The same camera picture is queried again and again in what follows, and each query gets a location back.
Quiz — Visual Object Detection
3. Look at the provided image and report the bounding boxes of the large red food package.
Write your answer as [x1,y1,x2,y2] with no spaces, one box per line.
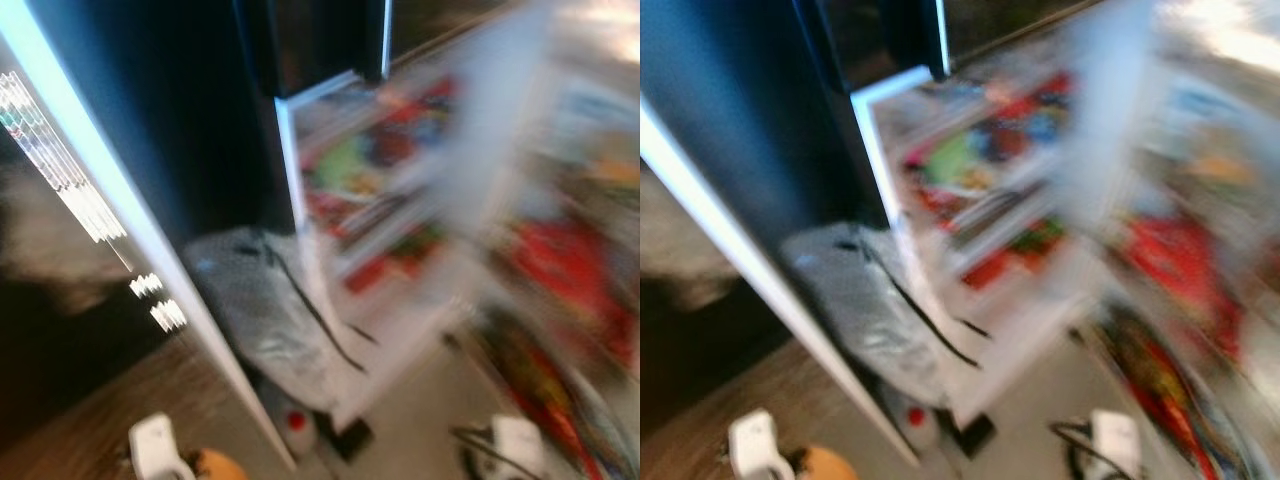
[510,215,637,373]
[1125,213,1247,363]

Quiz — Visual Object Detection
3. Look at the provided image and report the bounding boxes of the orange plastic bowl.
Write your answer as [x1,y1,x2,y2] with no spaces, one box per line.
[795,445,859,480]
[190,448,249,480]

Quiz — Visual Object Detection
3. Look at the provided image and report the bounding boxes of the silver bubble foil sheet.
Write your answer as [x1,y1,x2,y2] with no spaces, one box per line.
[185,228,367,412]
[780,222,986,407]

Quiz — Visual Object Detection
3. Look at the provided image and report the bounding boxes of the black fridge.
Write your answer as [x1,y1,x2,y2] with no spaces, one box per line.
[640,0,1280,480]
[0,0,641,480]

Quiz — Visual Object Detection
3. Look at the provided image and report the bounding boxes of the red capped bottle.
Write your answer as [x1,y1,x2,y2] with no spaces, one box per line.
[275,405,319,457]
[895,400,940,452]

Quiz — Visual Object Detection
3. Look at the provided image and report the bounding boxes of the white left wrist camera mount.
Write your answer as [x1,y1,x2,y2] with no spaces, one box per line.
[128,413,197,480]
[728,408,797,480]

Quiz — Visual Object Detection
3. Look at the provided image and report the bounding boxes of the black fridge foot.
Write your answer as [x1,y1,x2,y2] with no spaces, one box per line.
[955,412,997,457]
[335,420,374,462]

